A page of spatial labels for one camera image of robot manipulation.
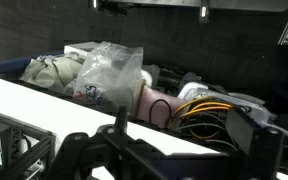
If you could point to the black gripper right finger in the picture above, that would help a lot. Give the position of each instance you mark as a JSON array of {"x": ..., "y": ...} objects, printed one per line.
[{"x": 204, "y": 11}]

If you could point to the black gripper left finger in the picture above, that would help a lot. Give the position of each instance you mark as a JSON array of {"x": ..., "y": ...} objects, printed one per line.
[{"x": 94, "y": 3}]

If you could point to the white box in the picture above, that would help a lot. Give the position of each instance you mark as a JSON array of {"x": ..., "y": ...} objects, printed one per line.
[{"x": 80, "y": 47}]

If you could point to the clear plastic bag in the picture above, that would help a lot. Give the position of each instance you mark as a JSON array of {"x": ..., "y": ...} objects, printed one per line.
[{"x": 110, "y": 76}]

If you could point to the beige cloth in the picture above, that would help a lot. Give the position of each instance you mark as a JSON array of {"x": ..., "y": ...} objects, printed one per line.
[{"x": 52, "y": 71}]

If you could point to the dark blue plastic tote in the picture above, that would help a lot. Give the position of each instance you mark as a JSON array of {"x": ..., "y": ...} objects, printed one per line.
[{"x": 10, "y": 64}]

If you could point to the pink pouch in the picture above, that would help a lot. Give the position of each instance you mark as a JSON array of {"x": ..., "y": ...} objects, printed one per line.
[{"x": 150, "y": 100}]

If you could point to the black printer frame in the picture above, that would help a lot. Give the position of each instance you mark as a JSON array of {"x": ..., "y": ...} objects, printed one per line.
[{"x": 20, "y": 126}]

